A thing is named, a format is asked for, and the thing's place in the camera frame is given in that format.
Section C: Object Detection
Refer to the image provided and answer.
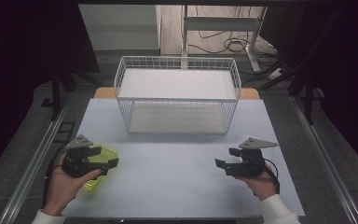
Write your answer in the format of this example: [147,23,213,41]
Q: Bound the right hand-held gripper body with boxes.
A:
[225,136,279,179]

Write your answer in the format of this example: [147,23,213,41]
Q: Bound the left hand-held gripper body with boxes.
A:
[61,133,108,179]

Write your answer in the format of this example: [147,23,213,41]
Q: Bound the green plastic food container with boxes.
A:
[81,144,120,192]

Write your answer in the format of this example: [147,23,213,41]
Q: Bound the white wire shelf rack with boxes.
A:
[114,55,242,135]

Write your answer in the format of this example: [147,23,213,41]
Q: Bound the person's right hand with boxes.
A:
[236,163,280,202]

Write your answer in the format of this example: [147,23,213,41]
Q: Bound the person's left hand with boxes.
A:
[42,153,103,217]

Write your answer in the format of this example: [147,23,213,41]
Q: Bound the black metal stand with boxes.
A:
[40,60,104,123]
[241,59,324,126]

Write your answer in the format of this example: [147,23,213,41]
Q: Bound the white power strip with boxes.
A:
[267,68,284,81]

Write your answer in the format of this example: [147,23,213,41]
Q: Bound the white cabinet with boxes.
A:
[78,4,163,52]

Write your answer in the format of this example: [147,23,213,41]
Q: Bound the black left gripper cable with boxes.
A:
[41,144,69,209]

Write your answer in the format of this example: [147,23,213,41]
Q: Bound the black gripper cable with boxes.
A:
[41,144,69,209]
[263,158,282,196]

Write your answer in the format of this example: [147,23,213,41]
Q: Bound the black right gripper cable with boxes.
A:
[263,158,282,196]

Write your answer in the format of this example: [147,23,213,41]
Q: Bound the black floor bracket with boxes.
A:
[53,120,76,145]

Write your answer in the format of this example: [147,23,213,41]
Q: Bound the aluminium rail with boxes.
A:
[0,92,73,224]
[288,94,358,224]

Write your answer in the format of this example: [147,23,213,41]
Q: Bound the black floor cables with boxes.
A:
[187,5,282,68]

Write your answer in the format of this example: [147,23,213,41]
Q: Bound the white metal desk frame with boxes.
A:
[181,4,269,74]

